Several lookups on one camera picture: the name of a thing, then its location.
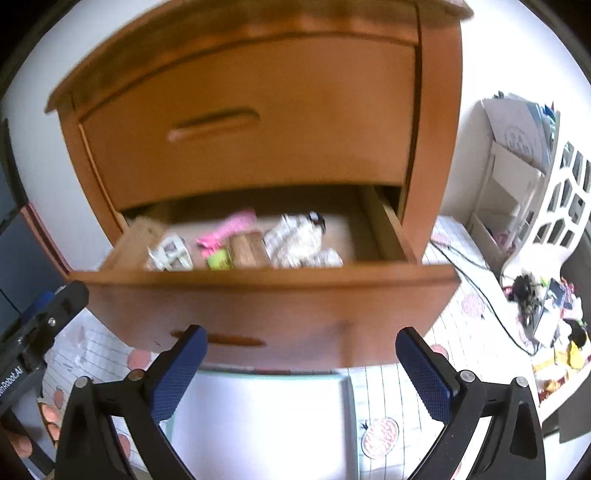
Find cream lace cloth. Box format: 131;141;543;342
264;213;345;269

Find person's left hand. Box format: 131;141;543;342
8;434;35;459

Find white shelf organizer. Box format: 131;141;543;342
466;92;561;273

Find white hair clip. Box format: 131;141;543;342
147;232;194;272

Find black tangled cords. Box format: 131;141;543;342
505;273;546;319

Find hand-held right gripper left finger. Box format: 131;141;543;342
54;324;208;480

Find wooden nightstand drawer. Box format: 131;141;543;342
69;185;462;374
78;34;421;213

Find yellow toy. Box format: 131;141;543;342
566;339;589;370

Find biscuit packet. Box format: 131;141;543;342
230;230;272;269

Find wooden nightstand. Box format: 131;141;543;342
44;0;476;374

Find pink comb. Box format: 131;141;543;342
196;209;257;256

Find square green tissue pack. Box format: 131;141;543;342
207;246;234;271

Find teal-edged white box tray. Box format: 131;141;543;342
165;369;360;480

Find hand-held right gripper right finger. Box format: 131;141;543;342
394;326;546;480

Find black cable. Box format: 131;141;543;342
429;240;539;356

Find white lattice chair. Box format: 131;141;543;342
501;138;591;287

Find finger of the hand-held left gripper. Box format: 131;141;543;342
18;281;90;361
17;286;64;329

